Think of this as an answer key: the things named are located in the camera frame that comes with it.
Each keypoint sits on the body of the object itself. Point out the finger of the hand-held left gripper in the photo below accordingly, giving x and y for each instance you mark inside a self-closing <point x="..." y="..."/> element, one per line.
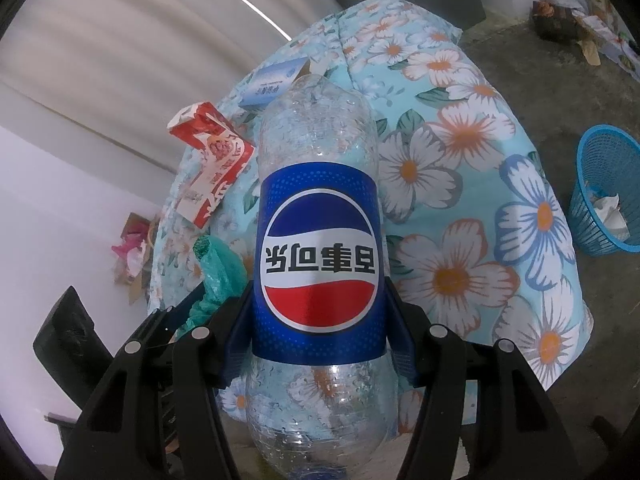
<point x="167" y="317"/>

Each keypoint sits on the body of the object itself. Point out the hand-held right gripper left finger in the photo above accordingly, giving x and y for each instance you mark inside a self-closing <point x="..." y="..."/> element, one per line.
<point x="235" y="355"/>

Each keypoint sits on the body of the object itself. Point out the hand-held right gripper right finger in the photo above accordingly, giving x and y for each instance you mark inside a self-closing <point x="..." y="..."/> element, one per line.
<point x="402" y="355"/>

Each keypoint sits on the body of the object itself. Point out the green plastic bag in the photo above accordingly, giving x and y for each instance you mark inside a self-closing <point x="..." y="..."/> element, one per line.
<point x="220" y="270"/>

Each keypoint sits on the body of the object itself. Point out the clear plastic bottle blue label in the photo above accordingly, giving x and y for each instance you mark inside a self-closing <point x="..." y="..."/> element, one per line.
<point x="320" y="240"/>

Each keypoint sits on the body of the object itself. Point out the blue plastic wastebasket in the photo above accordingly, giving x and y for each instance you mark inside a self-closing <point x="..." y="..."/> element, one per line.
<point x="585" y="200"/>

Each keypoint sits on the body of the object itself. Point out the white tissue paper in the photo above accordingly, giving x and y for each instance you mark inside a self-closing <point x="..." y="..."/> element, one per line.
<point x="610" y="210"/>

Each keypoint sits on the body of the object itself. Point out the pink plastic bag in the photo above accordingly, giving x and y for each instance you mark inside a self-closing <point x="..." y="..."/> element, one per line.
<point x="125" y="249"/>

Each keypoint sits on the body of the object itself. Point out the red and white paper box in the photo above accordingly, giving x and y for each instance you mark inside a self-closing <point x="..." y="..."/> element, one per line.
<point x="210" y="160"/>

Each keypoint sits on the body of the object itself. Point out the floral blanket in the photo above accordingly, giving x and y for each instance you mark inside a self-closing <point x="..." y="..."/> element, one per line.
<point x="450" y="185"/>

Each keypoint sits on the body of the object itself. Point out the blue and white tissue pack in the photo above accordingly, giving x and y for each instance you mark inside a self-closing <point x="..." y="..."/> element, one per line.
<point x="272" y="82"/>

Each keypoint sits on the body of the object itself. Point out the brown cardboard box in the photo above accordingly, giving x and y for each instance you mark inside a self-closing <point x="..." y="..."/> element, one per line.
<point x="557" y="22"/>

